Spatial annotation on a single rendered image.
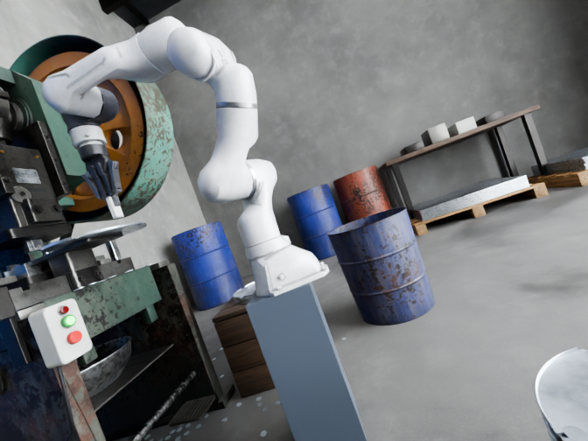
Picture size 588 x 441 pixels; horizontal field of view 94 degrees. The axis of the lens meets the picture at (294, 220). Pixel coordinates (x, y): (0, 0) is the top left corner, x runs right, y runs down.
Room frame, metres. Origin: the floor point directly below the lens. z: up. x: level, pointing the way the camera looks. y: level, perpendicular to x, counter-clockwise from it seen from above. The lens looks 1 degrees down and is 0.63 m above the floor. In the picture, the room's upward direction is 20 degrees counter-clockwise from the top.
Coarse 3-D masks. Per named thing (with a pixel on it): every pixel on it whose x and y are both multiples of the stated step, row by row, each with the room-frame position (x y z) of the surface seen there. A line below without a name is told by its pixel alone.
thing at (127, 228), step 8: (128, 224) 0.85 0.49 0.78; (136, 224) 0.88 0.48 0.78; (144, 224) 0.93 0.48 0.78; (88, 232) 0.78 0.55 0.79; (96, 232) 0.79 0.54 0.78; (104, 232) 0.82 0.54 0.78; (112, 232) 0.87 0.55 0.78; (120, 232) 0.95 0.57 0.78; (128, 232) 1.00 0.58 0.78; (64, 240) 0.76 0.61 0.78; (72, 240) 0.77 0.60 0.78; (80, 240) 0.83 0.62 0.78; (40, 248) 0.79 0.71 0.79; (48, 248) 0.80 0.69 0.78; (56, 248) 0.85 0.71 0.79
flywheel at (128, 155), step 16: (48, 64) 1.27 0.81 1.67; (64, 64) 1.26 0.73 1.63; (112, 80) 1.22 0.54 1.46; (128, 80) 1.21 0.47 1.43; (128, 96) 1.21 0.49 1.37; (128, 112) 1.25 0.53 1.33; (112, 128) 1.27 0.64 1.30; (128, 128) 1.26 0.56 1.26; (144, 128) 1.21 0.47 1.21; (112, 144) 1.39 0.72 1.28; (128, 144) 1.26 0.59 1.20; (144, 144) 1.22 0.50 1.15; (128, 160) 1.23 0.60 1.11; (128, 176) 1.23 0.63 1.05; (80, 192) 1.33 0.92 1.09; (80, 208) 1.29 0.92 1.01; (96, 208) 1.28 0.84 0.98
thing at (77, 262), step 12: (84, 240) 0.82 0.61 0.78; (96, 240) 0.85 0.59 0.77; (108, 240) 0.93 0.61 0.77; (60, 252) 0.84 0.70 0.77; (72, 252) 0.89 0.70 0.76; (84, 252) 0.92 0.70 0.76; (36, 264) 0.89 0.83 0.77; (60, 264) 0.87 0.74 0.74; (72, 264) 0.87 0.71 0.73; (84, 264) 0.91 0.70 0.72; (96, 264) 0.95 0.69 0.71; (72, 276) 0.87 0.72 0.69; (84, 276) 0.89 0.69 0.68; (96, 276) 0.93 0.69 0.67; (72, 288) 0.87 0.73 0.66
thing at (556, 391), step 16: (576, 352) 0.46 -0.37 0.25; (544, 368) 0.45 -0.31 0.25; (560, 368) 0.44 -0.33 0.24; (576, 368) 0.43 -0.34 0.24; (544, 384) 0.43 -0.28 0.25; (560, 384) 0.42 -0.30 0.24; (576, 384) 0.41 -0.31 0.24; (544, 400) 0.40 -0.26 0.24; (560, 400) 0.39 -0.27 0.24; (576, 400) 0.39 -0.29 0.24; (544, 416) 0.38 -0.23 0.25; (560, 416) 0.37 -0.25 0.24; (576, 416) 0.36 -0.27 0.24; (560, 432) 0.35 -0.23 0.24
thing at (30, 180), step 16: (0, 144) 0.89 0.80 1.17; (16, 160) 0.92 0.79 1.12; (32, 160) 0.97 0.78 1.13; (16, 176) 0.90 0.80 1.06; (32, 176) 0.95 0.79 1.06; (48, 176) 1.00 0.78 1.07; (16, 192) 0.87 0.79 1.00; (32, 192) 0.93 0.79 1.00; (48, 192) 0.98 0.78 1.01; (0, 208) 0.87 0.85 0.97; (16, 208) 0.87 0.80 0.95; (32, 208) 0.88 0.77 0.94; (48, 208) 0.93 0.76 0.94; (0, 224) 0.87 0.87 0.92; (16, 224) 0.86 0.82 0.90; (32, 224) 0.89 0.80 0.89; (48, 224) 0.94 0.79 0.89
